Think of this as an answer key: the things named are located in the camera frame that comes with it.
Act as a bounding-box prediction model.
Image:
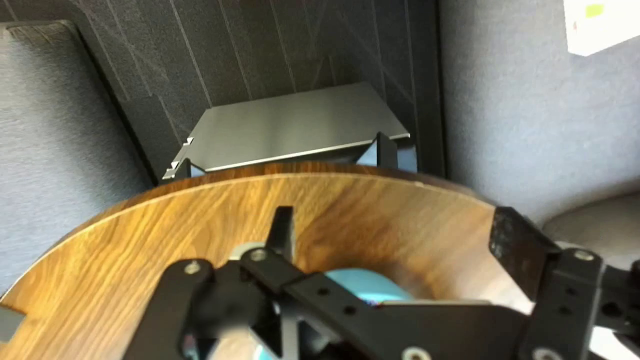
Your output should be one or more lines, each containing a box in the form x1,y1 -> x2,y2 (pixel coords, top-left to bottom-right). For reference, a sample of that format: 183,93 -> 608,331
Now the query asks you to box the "grey round seat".
543,193 -> 640,270

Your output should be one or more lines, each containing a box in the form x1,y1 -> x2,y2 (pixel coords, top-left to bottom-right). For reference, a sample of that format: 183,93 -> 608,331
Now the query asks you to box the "white paper sheet green mark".
563,0 -> 640,61

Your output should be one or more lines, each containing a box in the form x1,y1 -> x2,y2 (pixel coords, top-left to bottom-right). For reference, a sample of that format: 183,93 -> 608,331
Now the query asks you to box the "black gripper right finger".
489,205 -> 640,360

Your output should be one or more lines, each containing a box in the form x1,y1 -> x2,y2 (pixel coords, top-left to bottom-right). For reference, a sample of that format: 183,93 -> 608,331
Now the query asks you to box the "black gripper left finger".
126,205 -> 377,360

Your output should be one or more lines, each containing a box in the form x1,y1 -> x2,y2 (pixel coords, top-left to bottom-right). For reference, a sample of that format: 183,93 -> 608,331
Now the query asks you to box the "blue bowl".
325,266 -> 416,308

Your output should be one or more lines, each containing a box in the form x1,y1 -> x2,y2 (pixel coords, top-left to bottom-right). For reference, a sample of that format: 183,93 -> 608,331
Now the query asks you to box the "grey metal table base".
163,82 -> 421,183

